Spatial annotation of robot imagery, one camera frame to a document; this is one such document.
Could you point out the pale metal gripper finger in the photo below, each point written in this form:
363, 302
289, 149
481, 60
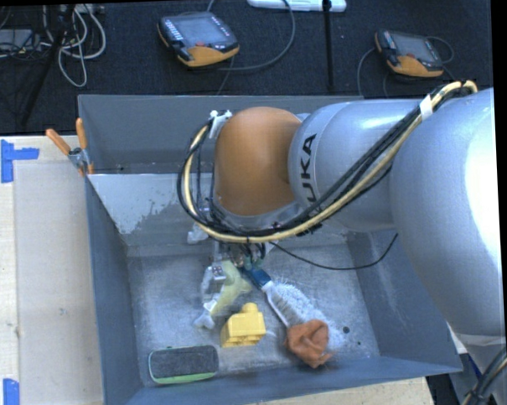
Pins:
211, 285

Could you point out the pale yellow-green toy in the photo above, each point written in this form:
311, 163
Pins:
232, 288

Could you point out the small white plastic piece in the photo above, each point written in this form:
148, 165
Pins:
204, 320

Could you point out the crumpled clear plastic piece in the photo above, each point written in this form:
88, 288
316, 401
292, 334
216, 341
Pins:
196, 235

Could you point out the grey metal bin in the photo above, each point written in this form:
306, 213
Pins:
165, 285

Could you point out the yellow toy block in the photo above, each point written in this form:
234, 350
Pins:
242, 328

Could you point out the green and black sponge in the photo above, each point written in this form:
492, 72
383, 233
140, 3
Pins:
183, 363

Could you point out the orange-brown soft toy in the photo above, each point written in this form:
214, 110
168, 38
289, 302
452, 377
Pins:
310, 342

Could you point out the pale flat board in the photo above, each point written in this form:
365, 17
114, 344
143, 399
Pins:
51, 269

